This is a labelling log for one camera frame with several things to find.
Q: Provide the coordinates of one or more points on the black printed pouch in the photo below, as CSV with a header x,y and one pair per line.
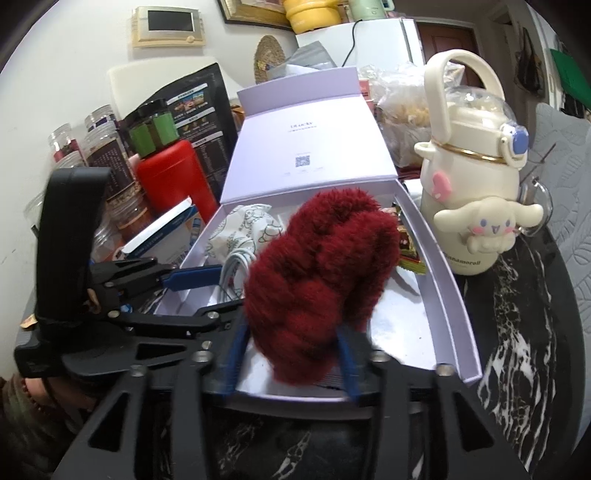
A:
x,y
203,110

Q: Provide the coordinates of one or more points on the green labelled jar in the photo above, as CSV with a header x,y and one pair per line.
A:
x,y
152,131

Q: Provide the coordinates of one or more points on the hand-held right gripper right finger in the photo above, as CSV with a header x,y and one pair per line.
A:
x,y
350,369

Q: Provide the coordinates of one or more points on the blue and white box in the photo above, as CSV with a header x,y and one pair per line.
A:
x,y
161,230

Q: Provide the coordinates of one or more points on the brown door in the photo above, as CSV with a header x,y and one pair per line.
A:
x,y
445,41

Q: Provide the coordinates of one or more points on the glass mug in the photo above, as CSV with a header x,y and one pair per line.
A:
x,y
538,207

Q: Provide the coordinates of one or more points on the white fridge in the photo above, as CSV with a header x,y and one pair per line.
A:
x,y
378,41

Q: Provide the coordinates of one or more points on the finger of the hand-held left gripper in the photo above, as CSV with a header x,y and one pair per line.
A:
x,y
194,278
184,330

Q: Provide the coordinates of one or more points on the yellow pot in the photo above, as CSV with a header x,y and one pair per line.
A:
x,y
311,16

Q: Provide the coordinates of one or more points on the red canister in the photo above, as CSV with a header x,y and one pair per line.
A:
x,y
173,180

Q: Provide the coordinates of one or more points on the dark hanging bag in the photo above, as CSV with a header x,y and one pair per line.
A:
x,y
528,64

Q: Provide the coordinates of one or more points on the lavender gift box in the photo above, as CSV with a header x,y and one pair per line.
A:
x,y
300,138

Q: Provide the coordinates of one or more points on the brown snack packet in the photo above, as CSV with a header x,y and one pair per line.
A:
x,y
407,244

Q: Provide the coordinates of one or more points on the clear bag of food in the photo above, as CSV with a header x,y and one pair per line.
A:
x,y
406,120

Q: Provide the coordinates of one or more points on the beige wall intercom panel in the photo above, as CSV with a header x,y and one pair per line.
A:
x,y
168,25

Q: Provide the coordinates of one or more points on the person's left forearm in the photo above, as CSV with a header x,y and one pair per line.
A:
x,y
23,429

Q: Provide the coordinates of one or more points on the white printed cloth pouch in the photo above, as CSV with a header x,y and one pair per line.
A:
x,y
242,230

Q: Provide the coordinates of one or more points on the woven straw fan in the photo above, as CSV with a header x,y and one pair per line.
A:
x,y
272,60

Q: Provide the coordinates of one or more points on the row of clear jars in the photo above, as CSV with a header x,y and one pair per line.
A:
x,y
111,157

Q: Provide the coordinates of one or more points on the red fuzzy scrunchie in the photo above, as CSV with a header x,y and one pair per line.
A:
x,y
318,277

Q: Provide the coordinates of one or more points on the grey plastic bag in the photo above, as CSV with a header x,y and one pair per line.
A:
x,y
304,57

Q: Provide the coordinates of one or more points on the framed picture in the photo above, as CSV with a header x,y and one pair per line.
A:
x,y
254,14

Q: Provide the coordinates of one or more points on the person's left hand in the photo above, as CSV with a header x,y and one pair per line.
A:
x,y
69,396

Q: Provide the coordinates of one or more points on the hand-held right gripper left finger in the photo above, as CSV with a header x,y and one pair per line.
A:
x,y
233,360

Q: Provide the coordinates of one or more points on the cream cartoon water bottle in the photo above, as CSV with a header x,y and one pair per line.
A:
x,y
466,207

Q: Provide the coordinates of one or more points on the pale green kettle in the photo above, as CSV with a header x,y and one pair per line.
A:
x,y
369,9

